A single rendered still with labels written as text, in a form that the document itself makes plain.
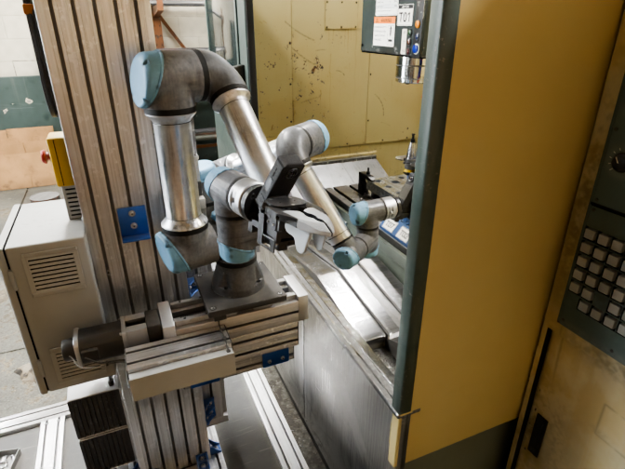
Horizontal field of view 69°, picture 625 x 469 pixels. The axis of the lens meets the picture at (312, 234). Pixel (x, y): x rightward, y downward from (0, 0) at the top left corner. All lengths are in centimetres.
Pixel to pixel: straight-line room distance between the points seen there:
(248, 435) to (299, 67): 208
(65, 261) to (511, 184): 112
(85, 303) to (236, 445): 91
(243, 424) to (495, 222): 139
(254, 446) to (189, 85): 143
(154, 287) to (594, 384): 124
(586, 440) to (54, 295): 148
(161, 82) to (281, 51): 193
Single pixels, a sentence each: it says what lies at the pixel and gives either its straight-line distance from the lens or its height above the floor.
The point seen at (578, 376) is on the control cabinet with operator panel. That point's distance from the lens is 146.
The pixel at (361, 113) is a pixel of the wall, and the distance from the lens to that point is 322.
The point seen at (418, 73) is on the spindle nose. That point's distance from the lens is 209.
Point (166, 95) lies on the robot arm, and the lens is 107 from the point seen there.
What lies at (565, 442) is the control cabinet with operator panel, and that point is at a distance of 159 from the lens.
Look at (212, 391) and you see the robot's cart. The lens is 183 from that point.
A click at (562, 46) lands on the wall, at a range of 113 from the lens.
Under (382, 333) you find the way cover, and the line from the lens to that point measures 175.
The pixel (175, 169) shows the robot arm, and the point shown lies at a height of 143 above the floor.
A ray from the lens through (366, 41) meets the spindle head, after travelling 211.
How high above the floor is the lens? 174
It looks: 25 degrees down
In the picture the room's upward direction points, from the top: straight up
